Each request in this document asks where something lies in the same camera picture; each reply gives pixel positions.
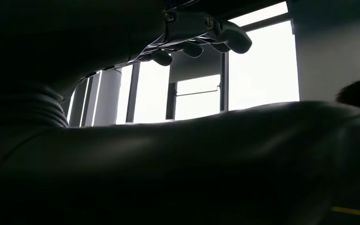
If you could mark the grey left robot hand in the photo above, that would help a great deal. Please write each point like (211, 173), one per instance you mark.
(74, 37)

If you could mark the window frame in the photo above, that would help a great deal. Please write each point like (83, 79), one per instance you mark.
(224, 80)

